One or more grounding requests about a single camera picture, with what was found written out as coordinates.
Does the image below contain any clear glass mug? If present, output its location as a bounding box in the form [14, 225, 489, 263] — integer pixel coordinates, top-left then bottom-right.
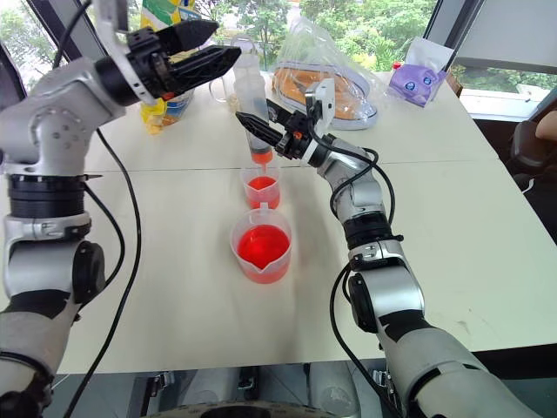
[207, 78, 241, 111]

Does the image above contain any purple tissue pack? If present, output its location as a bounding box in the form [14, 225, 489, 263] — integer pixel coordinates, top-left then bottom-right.
[387, 36, 456, 109]

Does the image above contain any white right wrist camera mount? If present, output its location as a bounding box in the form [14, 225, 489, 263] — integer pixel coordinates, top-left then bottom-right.
[303, 78, 337, 132]

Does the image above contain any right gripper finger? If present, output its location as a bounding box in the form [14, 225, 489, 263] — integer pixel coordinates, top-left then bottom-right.
[265, 98, 292, 128]
[234, 111, 285, 148]

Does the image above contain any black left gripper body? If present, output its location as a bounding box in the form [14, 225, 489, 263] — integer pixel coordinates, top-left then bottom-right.
[125, 27, 177, 101]

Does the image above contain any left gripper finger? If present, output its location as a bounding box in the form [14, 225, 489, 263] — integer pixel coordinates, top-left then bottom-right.
[155, 19, 220, 56]
[168, 45, 243, 95]

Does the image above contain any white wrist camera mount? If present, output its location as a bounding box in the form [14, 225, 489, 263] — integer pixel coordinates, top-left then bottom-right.
[303, 78, 337, 132]
[92, 0, 154, 107]

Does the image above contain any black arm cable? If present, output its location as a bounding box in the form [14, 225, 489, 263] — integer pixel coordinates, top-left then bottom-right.
[328, 146, 405, 418]
[50, 0, 143, 418]

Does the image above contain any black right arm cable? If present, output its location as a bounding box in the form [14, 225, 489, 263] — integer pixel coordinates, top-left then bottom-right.
[328, 146, 405, 418]

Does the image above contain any small clear cup red liquid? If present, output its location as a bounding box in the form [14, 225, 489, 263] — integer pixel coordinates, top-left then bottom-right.
[239, 166, 282, 211]

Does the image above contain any black chair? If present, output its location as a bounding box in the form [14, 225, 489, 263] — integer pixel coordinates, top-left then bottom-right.
[507, 118, 557, 179]

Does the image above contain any clear plastic bag with bread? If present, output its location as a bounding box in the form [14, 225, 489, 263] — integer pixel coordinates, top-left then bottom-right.
[270, 16, 380, 131]

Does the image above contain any clear plastic bottle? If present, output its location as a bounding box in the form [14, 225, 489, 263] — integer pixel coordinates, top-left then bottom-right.
[232, 36, 278, 176]

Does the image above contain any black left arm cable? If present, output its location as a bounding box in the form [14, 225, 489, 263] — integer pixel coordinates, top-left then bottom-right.
[50, 0, 143, 418]

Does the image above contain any yellow snack bag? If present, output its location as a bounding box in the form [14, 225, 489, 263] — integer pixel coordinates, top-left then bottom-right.
[138, 0, 198, 137]

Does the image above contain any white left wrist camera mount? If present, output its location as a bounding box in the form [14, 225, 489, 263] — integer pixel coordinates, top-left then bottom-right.
[92, 0, 154, 107]

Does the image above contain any dark window frame post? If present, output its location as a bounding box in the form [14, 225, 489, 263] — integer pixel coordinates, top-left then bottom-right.
[422, 0, 489, 45]
[24, 0, 108, 60]

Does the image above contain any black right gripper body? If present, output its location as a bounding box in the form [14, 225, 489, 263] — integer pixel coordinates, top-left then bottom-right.
[273, 111, 314, 162]

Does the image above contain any large clear cup red liquid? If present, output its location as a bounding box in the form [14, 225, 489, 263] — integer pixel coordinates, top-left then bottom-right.
[229, 203, 292, 286]

